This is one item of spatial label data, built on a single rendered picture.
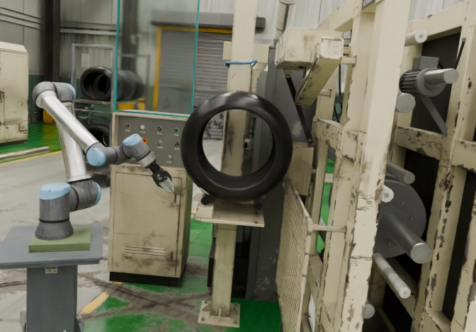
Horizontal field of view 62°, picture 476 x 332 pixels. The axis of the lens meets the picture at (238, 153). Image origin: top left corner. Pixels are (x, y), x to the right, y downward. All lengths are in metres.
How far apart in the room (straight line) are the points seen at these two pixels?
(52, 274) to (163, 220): 0.92
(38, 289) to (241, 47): 1.73
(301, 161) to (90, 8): 11.48
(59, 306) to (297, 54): 1.78
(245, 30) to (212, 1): 9.49
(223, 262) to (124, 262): 0.85
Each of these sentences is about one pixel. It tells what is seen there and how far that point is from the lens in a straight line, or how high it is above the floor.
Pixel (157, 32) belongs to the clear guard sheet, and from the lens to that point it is 2.88.
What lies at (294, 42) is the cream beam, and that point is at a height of 1.72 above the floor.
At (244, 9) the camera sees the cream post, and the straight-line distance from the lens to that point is 2.45.
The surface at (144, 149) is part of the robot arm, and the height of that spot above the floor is 1.15.
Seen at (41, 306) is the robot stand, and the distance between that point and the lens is 2.48.
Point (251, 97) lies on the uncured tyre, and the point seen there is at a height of 1.46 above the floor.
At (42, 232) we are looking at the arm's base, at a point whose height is 0.67.
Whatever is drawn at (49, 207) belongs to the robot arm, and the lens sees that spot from 2.31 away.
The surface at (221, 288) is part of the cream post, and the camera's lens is 2.73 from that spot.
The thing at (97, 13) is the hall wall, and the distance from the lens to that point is 13.21.
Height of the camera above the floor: 1.50
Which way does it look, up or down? 9 degrees down
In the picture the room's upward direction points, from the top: 5 degrees clockwise
